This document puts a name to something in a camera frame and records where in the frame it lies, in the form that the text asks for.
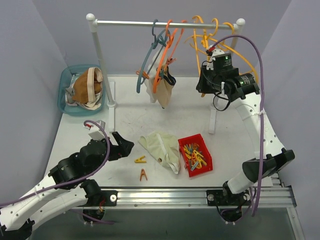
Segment yellow clothespin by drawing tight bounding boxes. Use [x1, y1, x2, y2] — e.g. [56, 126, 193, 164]
[134, 155, 147, 164]

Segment orange clothespin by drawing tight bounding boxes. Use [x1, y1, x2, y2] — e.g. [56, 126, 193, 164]
[139, 168, 148, 182]

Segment pale yellow underwear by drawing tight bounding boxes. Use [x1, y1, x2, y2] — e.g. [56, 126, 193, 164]
[138, 131, 181, 175]

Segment yellow hanger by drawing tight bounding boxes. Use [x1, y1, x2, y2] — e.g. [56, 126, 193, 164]
[199, 17, 258, 78]
[184, 15, 208, 73]

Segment brown underwear cream waistband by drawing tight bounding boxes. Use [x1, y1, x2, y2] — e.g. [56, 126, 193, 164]
[72, 67, 104, 109]

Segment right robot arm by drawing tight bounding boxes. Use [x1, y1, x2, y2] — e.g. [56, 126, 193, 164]
[196, 52, 295, 205]

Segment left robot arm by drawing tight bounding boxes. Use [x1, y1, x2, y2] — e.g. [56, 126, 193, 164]
[0, 131, 134, 240]

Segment beige underwear navy trim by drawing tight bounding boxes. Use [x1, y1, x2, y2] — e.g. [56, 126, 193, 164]
[156, 66, 177, 109]

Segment pile of underwear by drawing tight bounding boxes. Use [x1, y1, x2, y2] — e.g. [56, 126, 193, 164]
[65, 74, 103, 111]

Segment white underwear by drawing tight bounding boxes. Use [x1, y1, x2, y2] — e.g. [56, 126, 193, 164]
[144, 49, 165, 103]

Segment orange hanger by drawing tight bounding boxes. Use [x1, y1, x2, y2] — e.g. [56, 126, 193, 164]
[152, 19, 188, 93]

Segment blue-grey hanger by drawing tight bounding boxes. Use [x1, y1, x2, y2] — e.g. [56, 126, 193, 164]
[136, 18, 168, 94]

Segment white clothes rack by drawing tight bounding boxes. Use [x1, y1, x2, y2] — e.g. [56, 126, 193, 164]
[86, 13, 246, 132]

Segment red plastic bin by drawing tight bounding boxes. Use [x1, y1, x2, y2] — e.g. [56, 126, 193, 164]
[178, 134, 213, 178]

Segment teal plastic basket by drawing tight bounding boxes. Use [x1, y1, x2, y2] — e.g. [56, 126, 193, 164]
[57, 64, 106, 117]

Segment clothespins in bin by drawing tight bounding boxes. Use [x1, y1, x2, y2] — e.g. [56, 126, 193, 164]
[183, 143, 208, 172]

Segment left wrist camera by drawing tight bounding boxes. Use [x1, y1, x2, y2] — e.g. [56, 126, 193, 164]
[84, 120, 106, 141]

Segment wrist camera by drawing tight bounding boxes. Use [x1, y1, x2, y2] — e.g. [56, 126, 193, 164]
[205, 44, 225, 63]
[84, 120, 106, 141]

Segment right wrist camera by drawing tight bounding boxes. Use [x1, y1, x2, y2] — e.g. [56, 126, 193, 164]
[205, 44, 225, 63]

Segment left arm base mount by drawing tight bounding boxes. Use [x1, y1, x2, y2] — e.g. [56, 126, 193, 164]
[84, 189, 118, 207]

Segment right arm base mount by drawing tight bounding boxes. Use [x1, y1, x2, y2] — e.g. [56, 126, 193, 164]
[205, 188, 251, 207]

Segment aluminium rail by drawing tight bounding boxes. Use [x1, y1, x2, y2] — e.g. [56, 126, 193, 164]
[27, 73, 297, 211]

